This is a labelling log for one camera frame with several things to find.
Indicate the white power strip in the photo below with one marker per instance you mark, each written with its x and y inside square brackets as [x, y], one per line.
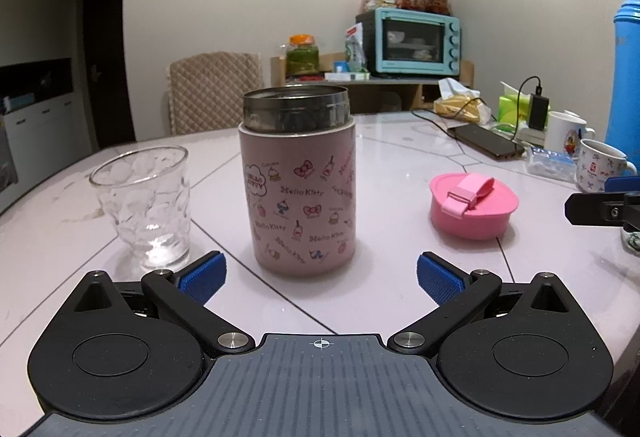
[530, 136]

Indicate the white patterned mug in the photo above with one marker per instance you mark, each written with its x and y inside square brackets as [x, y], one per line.
[597, 167]

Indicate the white cartoon mug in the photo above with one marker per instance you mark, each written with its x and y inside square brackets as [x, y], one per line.
[565, 134]

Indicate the blue thermos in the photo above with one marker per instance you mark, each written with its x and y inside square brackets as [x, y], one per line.
[625, 77]

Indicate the wooden side shelf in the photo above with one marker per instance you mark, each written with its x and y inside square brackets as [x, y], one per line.
[380, 92]

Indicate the pink bottle cap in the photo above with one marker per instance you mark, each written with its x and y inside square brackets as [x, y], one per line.
[472, 212]

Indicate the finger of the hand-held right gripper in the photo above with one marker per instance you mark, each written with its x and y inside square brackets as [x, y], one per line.
[622, 184]

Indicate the black charger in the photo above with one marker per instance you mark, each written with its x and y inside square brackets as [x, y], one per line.
[539, 112]

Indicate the red and white package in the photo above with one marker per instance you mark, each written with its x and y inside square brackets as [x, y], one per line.
[352, 44]

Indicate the green tissue pack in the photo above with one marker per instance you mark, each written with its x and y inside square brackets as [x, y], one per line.
[512, 109]

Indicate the blue and white plastic packet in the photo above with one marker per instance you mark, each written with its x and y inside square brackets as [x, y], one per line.
[550, 163]

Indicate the chair with quilted beige cover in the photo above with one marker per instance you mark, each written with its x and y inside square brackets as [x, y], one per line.
[215, 92]

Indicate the white and grey cabinet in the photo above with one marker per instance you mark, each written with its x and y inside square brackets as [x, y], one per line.
[35, 92]

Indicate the black smartphone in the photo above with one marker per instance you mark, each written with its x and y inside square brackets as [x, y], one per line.
[485, 142]

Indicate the small blue box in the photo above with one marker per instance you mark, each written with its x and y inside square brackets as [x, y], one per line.
[342, 67]

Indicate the dark door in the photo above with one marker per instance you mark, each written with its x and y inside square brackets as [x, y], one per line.
[107, 62]

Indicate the clear dimpled glass cup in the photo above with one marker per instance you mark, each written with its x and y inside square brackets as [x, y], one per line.
[142, 207]

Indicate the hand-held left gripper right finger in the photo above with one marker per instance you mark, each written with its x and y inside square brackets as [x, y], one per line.
[440, 278]

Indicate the flat white box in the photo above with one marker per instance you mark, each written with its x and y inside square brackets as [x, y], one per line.
[347, 76]

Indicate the gold tissue pack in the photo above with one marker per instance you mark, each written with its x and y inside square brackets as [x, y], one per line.
[457, 104]

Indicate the green jar with orange lid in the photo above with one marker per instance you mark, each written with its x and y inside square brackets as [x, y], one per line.
[302, 57]

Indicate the pink patterned bottle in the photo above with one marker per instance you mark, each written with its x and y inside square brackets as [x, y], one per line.
[300, 197]

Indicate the light blue toaster oven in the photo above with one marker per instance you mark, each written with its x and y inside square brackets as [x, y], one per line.
[415, 42]

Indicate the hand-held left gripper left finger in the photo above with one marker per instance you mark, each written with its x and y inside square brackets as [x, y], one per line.
[202, 277]

